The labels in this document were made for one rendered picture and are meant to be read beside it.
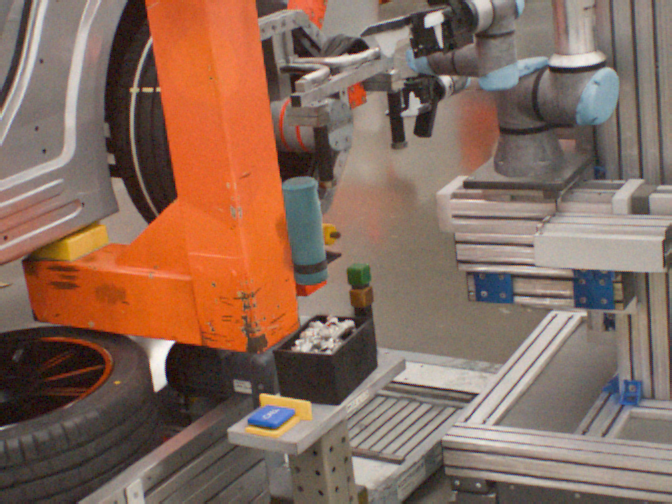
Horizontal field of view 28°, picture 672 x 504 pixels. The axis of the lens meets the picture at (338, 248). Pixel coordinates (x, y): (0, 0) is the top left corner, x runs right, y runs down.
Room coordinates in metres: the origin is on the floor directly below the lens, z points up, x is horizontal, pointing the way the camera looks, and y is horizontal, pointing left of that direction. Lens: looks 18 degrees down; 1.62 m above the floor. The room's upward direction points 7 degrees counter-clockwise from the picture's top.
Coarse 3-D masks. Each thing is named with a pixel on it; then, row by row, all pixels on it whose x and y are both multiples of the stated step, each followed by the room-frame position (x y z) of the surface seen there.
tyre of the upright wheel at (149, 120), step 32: (256, 0) 3.45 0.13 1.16; (128, 64) 3.33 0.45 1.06; (128, 96) 3.29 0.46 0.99; (160, 96) 3.22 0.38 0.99; (128, 128) 3.25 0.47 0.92; (160, 128) 3.20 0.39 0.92; (128, 160) 3.26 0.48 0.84; (160, 160) 3.20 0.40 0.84; (128, 192) 3.29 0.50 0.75; (160, 192) 3.22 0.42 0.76
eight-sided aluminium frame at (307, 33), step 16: (272, 16) 3.43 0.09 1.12; (288, 16) 3.41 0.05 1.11; (304, 16) 3.46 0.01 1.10; (272, 32) 3.35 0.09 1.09; (304, 32) 3.47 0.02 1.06; (320, 32) 3.52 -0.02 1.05; (304, 48) 3.54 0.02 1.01; (320, 48) 3.51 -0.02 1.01; (336, 96) 3.57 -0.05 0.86; (336, 160) 3.52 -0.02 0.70; (336, 176) 3.51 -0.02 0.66; (320, 192) 3.48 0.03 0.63; (320, 208) 3.43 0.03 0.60
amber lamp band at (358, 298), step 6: (366, 288) 2.76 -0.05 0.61; (354, 294) 2.76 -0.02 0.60; (360, 294) 2.75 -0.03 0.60; (366, 294) 2.75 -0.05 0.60; (372, 294) 2.77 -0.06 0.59; (354, 300) 2.76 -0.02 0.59; (360, 300) 2.75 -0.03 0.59; (366, 300) 2.75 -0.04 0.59; (372, 300) 2.77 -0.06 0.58; (354, 306) 2.76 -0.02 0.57; (360, 306) 2.75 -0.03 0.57; (366, 306) 2.75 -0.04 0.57
